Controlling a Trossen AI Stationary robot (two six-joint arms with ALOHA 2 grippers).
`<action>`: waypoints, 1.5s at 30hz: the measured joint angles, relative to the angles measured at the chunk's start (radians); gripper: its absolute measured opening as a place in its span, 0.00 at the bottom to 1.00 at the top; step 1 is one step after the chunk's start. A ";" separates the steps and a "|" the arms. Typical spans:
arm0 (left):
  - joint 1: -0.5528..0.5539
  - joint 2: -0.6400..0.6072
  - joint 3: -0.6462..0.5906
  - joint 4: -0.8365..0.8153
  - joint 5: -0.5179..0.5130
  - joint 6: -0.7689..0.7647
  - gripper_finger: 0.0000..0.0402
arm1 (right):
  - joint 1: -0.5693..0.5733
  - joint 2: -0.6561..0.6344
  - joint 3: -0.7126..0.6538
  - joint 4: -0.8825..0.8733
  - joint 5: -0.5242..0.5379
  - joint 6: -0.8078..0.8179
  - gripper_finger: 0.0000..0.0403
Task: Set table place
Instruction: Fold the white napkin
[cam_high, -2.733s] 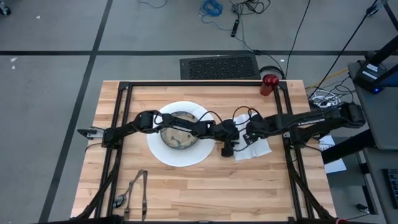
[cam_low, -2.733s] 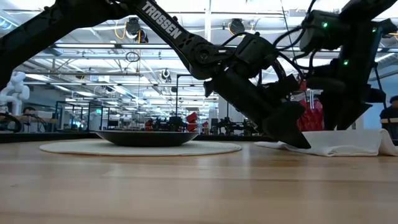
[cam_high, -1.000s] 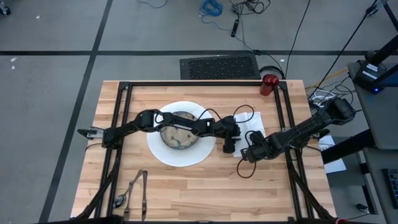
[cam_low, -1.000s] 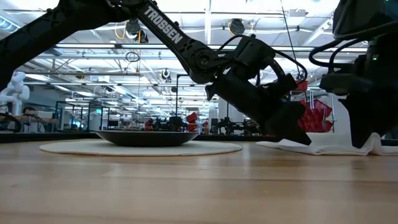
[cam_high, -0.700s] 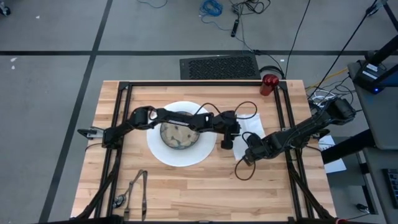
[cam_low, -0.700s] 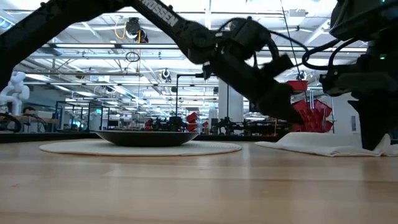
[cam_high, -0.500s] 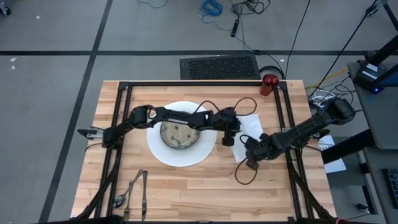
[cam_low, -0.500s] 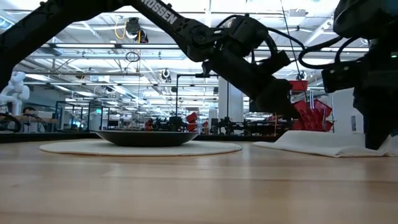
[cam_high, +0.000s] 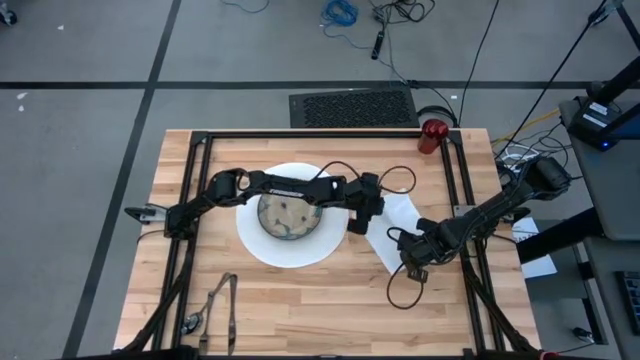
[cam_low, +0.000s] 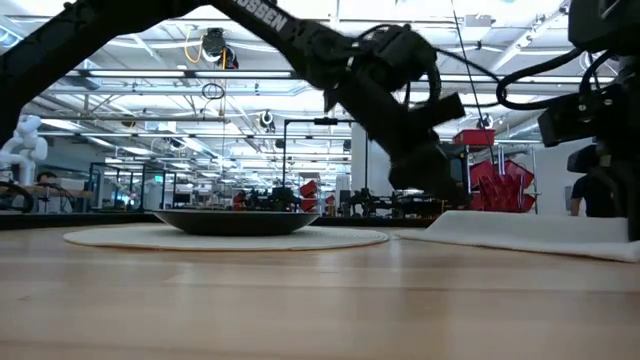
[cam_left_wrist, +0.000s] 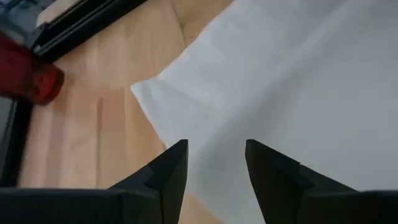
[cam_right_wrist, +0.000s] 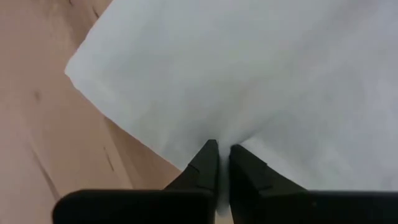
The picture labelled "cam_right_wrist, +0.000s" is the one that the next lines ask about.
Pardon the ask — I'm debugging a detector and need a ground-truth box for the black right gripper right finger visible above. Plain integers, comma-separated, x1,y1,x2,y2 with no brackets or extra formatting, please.
229,144,398,224

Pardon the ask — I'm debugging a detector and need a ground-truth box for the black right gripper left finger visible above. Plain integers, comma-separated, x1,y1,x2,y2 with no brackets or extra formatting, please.
52,139,220,224

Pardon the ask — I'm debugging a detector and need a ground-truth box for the white cloth napkin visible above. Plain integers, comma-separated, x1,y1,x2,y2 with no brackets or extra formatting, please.
64,0,398,217

